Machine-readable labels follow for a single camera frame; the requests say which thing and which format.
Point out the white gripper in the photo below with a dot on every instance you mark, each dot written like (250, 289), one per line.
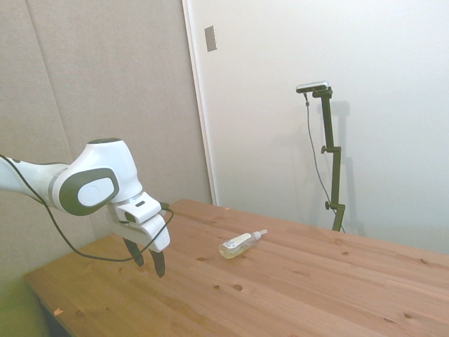
(154, 233)

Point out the orange tape piece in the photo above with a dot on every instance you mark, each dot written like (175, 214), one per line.
(58, 311)

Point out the dark camera stand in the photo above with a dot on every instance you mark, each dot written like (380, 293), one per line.
(332, 154)

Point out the silver exterior camera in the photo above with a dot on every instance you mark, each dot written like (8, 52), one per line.
(313, 86)

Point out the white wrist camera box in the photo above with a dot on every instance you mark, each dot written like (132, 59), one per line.
(140, 210)

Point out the clear sanitizer bottle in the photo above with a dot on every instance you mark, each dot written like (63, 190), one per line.
(235, 245)

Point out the white door trim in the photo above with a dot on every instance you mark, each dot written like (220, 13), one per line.
(200, 105)

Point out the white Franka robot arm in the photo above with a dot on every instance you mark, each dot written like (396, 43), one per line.
(98, 165)

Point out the grey wall plate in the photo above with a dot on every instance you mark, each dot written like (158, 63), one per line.
(210, 38)

